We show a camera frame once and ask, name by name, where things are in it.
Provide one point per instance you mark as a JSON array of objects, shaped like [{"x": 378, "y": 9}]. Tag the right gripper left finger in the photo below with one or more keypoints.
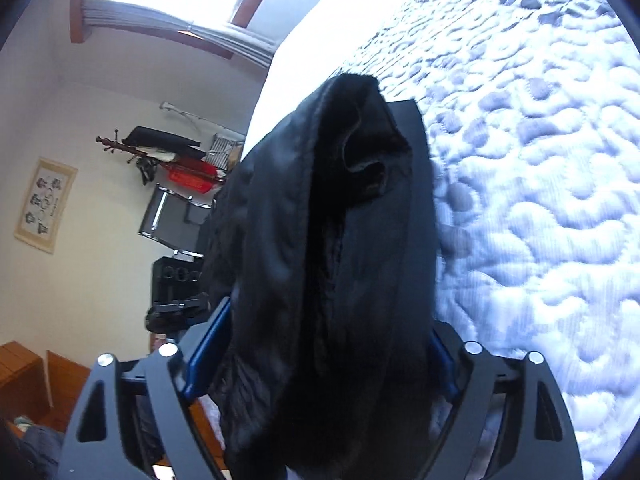
[{"x": 104, "y": 439}]

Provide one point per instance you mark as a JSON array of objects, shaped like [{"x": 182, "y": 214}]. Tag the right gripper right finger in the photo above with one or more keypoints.
[{"x": 536, "y": 438}]

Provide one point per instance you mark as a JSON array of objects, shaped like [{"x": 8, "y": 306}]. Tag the black quilted pants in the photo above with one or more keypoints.
[{"x": 324, "y": 240}]

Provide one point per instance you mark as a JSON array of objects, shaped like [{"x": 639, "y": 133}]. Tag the wooden cabinet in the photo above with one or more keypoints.
[{"x": 45, "y": 390}]

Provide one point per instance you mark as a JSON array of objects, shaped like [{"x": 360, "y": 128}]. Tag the black chrome cantilever chair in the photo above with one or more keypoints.
[{"x": 177, "y": 222}]

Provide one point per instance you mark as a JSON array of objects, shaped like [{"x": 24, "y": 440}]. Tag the red hanging garment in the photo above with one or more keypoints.
[{"x": 195, "y": 175}]

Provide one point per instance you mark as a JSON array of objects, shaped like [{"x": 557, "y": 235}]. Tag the white standing rack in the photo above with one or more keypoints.
[{"x": 223, "y": 145}]

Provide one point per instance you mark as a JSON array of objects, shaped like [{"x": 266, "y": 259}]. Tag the black hanging garment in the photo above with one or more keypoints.
[{"x": 145, "y": 137}]

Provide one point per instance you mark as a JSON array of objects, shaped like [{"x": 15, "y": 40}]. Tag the wooden coat rack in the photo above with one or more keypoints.
[{"x": 113, "y": 145}]

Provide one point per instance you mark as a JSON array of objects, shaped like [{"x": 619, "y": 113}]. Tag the grey window curtain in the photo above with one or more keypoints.
[{"x": 223, "y": 37}]

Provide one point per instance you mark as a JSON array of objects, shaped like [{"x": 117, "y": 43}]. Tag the bed with quilted mattress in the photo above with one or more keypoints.
[{"x": 530, "y": 110}]

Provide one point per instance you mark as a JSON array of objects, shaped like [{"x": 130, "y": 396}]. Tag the framed wall picture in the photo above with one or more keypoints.
[{"x": 44, "y": 204}]

